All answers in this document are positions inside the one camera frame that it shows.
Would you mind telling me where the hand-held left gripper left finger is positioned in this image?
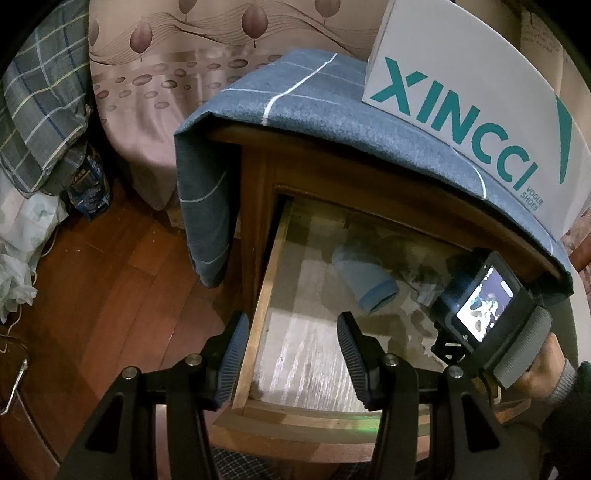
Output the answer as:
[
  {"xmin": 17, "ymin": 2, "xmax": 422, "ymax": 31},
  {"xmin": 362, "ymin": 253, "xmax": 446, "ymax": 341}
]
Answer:
[{"xmin": 55, "ymin": 311, "xmax": 251, "ymax": 480}]

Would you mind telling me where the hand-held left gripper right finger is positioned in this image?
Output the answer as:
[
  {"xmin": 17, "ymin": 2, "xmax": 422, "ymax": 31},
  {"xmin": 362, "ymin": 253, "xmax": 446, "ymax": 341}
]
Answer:
[{"xmin": 336, "ymin": 312, "xmax": 532, "ymax": 480}]

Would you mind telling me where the wooden drawer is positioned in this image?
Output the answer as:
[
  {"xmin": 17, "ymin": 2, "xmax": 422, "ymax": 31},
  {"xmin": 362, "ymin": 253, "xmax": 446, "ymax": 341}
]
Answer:
[{"xmin": 210, "ymin": 196, "xmax": 532, "ymax": 462}]

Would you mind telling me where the small white cloth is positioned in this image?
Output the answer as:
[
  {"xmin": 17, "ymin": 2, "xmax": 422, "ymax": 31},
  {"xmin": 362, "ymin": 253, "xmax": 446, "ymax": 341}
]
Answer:
[{"xmin": 399, "ymin": 270, "xmax": 444, "ymax": 305}]

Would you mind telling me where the person's right forearm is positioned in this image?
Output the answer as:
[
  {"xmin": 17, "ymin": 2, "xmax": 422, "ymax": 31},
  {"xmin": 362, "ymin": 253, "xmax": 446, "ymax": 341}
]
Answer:
[{"xmin": 531, "ymin": 360, "xmax": 591, "ymax": 480}]

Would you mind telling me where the white drawer liner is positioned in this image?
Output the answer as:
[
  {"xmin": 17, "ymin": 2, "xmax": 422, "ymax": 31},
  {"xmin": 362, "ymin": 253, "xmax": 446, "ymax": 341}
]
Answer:
[{"xmin": 252, "ymin": 217, "xmax": 462, "ymax": 414}]

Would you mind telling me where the person's right hand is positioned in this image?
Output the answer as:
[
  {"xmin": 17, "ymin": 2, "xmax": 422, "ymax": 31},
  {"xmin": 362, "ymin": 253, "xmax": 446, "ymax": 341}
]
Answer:
[{"xmin": 510, "ymin": 337, "xmax": 578, "ymax": 428}]

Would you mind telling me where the light blue rolled sock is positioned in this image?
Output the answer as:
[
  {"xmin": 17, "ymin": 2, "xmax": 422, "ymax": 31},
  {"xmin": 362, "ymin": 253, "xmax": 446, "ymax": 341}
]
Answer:
[{"xmin": 331, "ymin": 244, "xmax": 400, "ymax": 315}]

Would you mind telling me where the plaid floor mat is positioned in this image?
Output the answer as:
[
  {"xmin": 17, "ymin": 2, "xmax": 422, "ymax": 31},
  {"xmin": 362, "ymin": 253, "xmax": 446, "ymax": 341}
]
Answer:
[{"xmin": 210, "ymin": 445, "xmax": 296, "ymax": 480}]

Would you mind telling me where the pink floral cloth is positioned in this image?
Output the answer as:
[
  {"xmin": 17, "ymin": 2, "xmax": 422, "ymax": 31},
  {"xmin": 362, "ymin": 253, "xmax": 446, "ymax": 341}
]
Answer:
[{"xmin": 561, "ymin": 217, "xmax": 591, "ymax": 273}]

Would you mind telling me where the wooden nightstand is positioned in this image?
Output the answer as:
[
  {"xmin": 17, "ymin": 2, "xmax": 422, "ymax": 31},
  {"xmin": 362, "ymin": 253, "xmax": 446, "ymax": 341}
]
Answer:
[{"xmin": 203, "ymin": 124, "xmax": 573, "ymax": 467}]

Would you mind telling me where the clear container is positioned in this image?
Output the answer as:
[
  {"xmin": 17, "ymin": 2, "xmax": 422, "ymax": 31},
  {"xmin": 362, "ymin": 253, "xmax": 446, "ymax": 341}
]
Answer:
[{"xmin": 0, "ymin": 337, "xmax": 31, "ymax": 416}]

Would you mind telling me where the blue packet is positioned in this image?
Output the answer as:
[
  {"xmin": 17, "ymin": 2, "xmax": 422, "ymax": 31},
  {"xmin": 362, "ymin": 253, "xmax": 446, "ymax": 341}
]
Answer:
[{"xmin": 67, "ymin": 143, "xmax": 114, "ymax": 217}]

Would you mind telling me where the blue-grey checked cloth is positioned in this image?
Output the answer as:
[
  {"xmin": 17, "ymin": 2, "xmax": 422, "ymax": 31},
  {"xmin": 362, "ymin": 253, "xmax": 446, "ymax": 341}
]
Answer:
[{"xmin": 173, "ymin": 50, "xmax": 575, "ymax": 294}]

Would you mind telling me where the leaf printed bedsheet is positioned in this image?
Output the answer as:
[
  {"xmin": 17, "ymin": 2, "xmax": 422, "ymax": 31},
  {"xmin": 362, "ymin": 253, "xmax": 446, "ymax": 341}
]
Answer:
[{"xmin": 88, "ymin": 0, "xmax": 389, "ymax": 213}]

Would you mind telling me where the white shoe box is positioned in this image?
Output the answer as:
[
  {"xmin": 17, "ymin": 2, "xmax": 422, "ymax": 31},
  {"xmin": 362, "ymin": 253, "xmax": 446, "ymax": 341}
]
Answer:
[{"xmin": 361, "ymin": 0, "xmax": 588, "ymax": 237}]

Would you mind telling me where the paper note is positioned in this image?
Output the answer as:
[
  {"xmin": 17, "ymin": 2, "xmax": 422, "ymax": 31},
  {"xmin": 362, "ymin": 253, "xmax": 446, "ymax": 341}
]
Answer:
[{"xmin": 519, "ymin": 9, "xmax": 566, "ymax": 54}]

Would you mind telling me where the plaid pillow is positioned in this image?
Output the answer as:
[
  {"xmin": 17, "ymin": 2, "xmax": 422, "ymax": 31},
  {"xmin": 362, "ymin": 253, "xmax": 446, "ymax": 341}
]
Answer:
[{"xmin": 0, "ymin": 2, "xmax": 93, "ymax": 195}]

